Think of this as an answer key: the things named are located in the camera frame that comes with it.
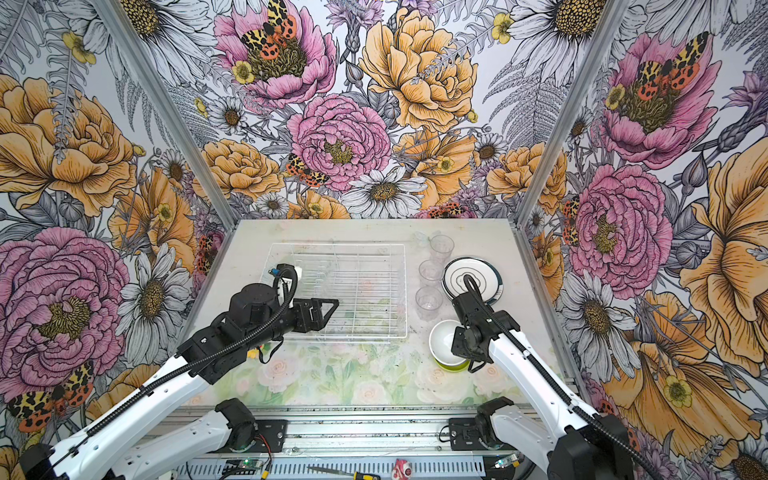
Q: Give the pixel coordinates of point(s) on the yellow handled screwdriver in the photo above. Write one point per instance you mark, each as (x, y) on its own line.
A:
(353, 475)

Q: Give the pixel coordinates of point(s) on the red white small object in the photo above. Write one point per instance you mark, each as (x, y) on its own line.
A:
(402, 470)

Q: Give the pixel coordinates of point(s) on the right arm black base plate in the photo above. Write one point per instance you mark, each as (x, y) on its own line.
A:
(464, 434)

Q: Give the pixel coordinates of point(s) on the clear plastic cup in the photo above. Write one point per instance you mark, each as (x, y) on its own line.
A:
(429, 301)
(431, 273)
(441, 248)

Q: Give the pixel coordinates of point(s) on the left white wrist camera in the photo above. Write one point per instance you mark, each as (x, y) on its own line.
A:
(286, 275)

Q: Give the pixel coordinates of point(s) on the green rimmed white plate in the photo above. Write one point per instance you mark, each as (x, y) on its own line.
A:
(485, 275)

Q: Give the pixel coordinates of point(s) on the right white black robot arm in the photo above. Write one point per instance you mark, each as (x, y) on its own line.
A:
(569, 439)

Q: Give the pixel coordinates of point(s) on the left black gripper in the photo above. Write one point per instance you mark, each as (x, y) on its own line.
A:
(319, 322)

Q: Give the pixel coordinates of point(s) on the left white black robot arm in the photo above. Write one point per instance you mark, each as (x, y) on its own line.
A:
(112, 447)

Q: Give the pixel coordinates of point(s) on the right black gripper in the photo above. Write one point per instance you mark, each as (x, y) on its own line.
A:
(457, 348)

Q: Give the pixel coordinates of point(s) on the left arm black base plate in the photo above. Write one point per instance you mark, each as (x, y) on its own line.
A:
(266, 436)

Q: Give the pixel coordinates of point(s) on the orange plastic bowl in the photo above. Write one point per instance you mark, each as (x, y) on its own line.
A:
(441, 340)

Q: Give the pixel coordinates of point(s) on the green circuit board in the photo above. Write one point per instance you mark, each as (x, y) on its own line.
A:
(246, 466)

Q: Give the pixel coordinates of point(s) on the aluminium frame rail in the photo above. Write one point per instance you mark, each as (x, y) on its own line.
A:
(364, 431)

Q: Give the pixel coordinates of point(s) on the lime green plastic bowl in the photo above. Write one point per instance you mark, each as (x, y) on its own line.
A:
(461, 365)

